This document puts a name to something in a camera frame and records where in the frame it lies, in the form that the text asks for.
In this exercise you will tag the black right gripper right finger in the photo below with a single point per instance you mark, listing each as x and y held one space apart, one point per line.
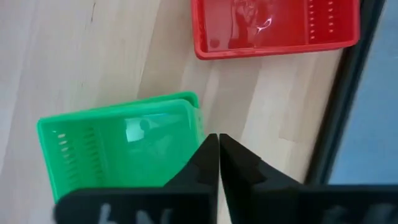
280 202

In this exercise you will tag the red plastic basket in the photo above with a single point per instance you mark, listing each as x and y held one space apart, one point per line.
280 28

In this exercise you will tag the green plastic basket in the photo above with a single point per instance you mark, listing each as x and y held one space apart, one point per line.
192 95
140 161

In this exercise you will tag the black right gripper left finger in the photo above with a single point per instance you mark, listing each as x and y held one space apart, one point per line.
155 205

